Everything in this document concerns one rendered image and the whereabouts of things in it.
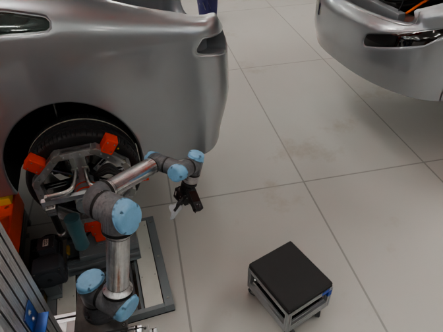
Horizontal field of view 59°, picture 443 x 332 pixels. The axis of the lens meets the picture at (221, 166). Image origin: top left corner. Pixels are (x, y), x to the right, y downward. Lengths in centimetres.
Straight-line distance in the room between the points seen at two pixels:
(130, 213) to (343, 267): 198
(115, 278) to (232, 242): 165
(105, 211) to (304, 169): 263
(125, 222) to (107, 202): 10
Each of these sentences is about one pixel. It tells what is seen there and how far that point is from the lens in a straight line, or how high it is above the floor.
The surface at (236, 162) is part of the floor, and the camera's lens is 379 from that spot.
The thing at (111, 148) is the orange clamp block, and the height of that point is 110.
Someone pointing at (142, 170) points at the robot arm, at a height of 136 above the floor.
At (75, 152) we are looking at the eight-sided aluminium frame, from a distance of 225.
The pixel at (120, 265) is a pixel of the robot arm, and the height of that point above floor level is 120.
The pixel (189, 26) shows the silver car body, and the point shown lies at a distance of 226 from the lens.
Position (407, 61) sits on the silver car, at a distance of 339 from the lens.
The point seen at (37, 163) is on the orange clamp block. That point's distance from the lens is 230.
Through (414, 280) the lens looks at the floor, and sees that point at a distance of 313.
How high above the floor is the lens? 238
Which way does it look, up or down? 39 degrees down
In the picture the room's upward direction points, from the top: 2 degrees counter-clockwise
